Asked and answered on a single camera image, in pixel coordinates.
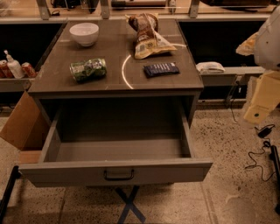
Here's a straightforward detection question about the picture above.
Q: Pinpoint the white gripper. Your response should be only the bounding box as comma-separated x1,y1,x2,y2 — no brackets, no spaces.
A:
235,6,280,124

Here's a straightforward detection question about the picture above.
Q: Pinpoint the green crushed soda can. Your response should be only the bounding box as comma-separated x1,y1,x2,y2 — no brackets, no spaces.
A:
70,58,107,82

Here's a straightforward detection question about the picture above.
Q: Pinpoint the open grey top drawer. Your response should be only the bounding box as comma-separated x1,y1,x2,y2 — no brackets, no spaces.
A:
17,100,214,188

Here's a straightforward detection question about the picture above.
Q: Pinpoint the red soda can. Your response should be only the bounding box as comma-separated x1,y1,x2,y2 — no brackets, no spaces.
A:
22,62,37,78

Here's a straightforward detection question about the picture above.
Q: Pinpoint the red can at edge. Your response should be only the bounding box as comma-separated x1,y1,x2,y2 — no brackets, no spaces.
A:
0,59,13,78

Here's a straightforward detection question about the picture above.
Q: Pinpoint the folded white cloth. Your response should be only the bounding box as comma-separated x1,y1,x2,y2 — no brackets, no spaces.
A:
196,61,225,74

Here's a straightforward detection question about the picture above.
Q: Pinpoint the black pole right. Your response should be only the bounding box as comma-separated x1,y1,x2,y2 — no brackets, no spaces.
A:
269,145,280,215

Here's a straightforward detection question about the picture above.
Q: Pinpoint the dark blue snack bar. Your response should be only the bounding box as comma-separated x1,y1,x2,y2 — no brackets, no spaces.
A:
143,62,179,78

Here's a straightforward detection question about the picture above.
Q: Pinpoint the grey cabinet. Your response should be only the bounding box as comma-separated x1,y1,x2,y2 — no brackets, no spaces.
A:
29,19,203,126

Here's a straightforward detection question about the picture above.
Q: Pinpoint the brown chip bag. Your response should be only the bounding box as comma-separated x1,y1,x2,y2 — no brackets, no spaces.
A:
126,13,176,60

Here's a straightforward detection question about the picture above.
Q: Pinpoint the white ceramic bowl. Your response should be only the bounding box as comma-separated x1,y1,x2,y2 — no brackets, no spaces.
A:
69,23,99,46

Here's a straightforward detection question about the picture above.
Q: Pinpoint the cardboard box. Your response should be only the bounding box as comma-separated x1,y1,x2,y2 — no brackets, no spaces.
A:
0,92,49,151

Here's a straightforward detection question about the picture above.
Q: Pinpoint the white pump bottle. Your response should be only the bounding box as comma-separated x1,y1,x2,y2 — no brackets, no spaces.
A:
3,50,25,79

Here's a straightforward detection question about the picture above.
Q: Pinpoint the black power adapter with cable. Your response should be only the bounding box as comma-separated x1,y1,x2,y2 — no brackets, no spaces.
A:
245,124,276,182

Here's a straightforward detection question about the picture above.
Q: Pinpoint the black drawer handle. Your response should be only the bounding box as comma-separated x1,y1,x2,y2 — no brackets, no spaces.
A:
103,170,135,181

